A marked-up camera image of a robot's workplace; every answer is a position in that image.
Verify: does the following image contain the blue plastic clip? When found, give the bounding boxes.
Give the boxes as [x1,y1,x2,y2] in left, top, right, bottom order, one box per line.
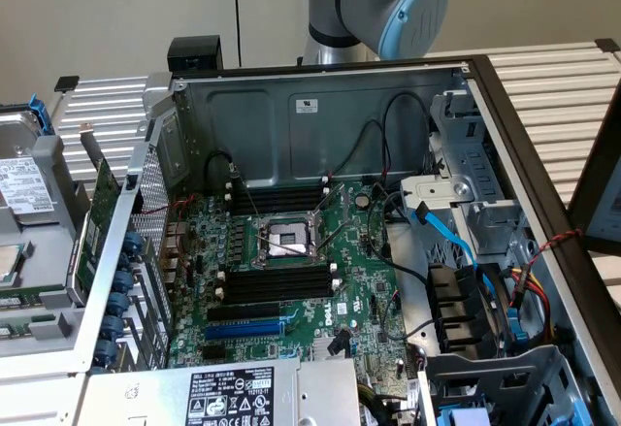
[507,307,530,345]

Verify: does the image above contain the silver CPU chip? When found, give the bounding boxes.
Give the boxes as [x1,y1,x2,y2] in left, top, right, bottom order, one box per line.
[0,243,24,287]

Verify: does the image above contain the blue plastic drive caddy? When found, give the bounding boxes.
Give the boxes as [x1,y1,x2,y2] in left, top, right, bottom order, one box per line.
[435,405,492,426]

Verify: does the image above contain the thin red wire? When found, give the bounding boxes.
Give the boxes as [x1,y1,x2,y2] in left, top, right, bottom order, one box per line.
[144,194,199,218]

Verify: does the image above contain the black framed side panel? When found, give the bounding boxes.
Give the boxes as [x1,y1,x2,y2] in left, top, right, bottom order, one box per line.
[566,90,621,311]

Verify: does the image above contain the silver hard disk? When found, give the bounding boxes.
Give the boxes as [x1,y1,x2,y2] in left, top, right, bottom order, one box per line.
[0,110,54,226]

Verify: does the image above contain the black wall cable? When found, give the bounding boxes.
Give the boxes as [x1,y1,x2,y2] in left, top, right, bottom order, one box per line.
[231,0,244,67]

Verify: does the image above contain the red black wire pair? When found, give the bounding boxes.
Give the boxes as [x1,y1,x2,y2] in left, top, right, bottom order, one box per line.
[327,118,389,180]

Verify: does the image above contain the blue hard disk carrier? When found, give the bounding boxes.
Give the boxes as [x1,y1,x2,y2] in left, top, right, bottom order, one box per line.
[27,93,53,137]

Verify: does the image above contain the silver metal disk bay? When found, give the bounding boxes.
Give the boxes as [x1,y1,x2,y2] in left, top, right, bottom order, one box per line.
[429,89,533,272]

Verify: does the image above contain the grey parts rack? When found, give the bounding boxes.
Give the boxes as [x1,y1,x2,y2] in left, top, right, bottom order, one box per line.
[0,132,91,359]

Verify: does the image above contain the thin black wire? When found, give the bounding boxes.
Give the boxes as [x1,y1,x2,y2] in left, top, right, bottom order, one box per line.
[379,289,428,344]

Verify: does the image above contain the grey perforated disk cage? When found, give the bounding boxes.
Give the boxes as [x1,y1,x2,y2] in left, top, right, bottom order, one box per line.
[416,344,598,426]

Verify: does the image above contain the small silver heatsink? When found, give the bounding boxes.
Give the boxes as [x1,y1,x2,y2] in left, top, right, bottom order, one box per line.
[311,336,353,360]

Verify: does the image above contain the yellow red black wire bundle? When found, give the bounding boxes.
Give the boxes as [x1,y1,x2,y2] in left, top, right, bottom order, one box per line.
[502,264,557,344]

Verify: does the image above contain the green graphics card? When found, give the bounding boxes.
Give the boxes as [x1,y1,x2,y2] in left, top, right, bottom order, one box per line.
[64,122,125,307]

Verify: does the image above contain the black wire with plug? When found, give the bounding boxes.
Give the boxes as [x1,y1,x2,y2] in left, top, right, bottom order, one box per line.
[206,150,243,204]

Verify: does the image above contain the blue expansion slot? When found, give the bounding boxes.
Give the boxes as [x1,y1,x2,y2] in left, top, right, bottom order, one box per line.
[203,319,286,343]

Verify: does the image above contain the blue flat data wire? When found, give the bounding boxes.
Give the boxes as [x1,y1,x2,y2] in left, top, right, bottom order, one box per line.
[411,201,486,272]

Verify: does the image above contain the silver power supply with label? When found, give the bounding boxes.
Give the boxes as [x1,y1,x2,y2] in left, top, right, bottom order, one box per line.
[85,357,363,426]

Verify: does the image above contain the CPU socket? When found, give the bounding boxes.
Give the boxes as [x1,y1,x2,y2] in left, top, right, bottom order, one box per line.
[254,214,324,267]

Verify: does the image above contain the black looped wire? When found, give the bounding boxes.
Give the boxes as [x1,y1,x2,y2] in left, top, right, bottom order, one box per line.
[379,91,434,189]

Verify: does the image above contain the green Dell motherboard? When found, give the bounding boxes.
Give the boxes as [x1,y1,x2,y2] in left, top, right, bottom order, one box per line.
[167,180,411,417]

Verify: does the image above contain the black box with port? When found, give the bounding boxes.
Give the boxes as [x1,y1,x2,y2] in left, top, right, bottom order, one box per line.
[167,35,224,72]

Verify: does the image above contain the thick black wire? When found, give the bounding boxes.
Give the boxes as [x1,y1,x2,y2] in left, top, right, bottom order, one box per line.
[366,180,431,284]

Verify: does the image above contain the thin metal locking lever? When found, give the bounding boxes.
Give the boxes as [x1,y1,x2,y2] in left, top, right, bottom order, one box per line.
[317,219,363,255]
[231,163,263,221]

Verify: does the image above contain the open grey PC case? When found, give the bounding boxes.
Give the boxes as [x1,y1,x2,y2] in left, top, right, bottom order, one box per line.
[72,54,621,426]

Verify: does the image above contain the silver rear port stack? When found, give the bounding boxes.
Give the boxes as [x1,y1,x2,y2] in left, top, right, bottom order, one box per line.
[163,221,189,286]

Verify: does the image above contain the black plastic connector latch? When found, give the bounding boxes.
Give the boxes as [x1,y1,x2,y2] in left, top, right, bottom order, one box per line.
[328,327,351,357]

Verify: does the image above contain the long black expansion slot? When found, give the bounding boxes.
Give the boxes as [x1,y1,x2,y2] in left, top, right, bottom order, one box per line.
[207,302,281,324]

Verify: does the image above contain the metal socket cover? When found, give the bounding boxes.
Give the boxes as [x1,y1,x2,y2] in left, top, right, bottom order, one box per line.
[310,181,351,252]

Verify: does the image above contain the red black twisted wire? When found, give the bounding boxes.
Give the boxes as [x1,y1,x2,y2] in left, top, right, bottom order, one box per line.
[531,228,585,258]

